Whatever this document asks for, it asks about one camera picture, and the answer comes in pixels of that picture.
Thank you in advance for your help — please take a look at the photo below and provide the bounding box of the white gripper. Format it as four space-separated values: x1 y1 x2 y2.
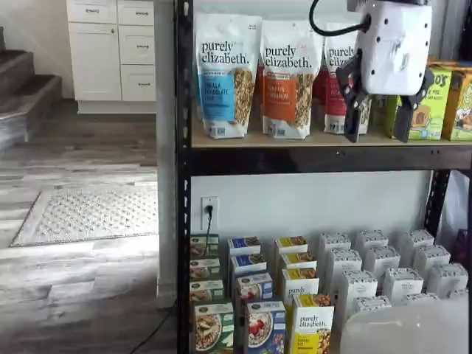
334 0 437 144

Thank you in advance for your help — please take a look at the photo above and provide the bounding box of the blue and white cereal box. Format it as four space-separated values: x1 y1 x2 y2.
226 236 263 257
235 271 274 304
229 252 268 277
244 299 288 354

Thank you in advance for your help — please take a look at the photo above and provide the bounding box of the green Bobo's apple pie box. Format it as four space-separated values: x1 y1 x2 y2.
386 66 453 141

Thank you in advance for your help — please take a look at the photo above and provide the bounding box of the yellow Bobo's snack box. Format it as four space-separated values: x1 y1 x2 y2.
440 68 472 142

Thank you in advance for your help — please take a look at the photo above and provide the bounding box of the orange snack box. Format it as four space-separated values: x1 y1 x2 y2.
427 55 472 72

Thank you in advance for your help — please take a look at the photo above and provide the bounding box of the light wooden shelf board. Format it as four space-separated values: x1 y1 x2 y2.
190 117 472 149

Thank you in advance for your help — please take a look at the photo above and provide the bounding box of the yellow purely elizabeth box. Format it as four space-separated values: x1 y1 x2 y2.
274 235 309 256
281 267 321 296
278 251 318 272
291 293 336 354

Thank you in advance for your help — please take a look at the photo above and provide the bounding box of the green oatmeal cereal box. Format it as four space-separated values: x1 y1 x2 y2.
190 257 222 283
190 233 220 260
193 302 235 354
190 280 226 305

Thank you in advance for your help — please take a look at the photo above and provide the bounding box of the red label granola bag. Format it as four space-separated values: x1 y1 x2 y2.
323 38 372 136

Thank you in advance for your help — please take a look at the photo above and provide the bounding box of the orange label granola bag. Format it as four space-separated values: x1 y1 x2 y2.
260 18 326 140

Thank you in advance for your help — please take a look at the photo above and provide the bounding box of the white plastic bag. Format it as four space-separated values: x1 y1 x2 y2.
440 171 472 259

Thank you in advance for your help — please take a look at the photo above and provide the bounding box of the purple package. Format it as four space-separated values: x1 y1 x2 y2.
452 228 472 266

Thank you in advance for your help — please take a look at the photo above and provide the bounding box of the blue label granola bag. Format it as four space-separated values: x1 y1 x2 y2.
194 12 263 140

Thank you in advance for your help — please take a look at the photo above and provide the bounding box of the black metal shelving rack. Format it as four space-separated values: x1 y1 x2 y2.
173 0 472 354

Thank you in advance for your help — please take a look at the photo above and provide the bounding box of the white drawer cabinet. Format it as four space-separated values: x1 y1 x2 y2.
66 0 156 114

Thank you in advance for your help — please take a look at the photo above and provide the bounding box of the grey patterned floor rug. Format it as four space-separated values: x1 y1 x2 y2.
9 183 160 249

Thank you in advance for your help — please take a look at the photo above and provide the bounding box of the dark wooden staircase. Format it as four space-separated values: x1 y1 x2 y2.
0 25 63 152

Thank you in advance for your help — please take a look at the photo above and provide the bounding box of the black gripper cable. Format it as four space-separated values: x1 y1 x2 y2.
308 0 369 38

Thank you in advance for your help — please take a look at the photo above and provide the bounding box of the white wall outlet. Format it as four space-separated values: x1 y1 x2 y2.
200 195 220 230

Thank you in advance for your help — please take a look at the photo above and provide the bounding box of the black plug with cord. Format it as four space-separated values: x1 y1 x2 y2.
204 204 215 259

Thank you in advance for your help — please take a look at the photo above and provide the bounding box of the thin black floor cable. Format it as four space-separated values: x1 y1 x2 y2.
127 300 177 354

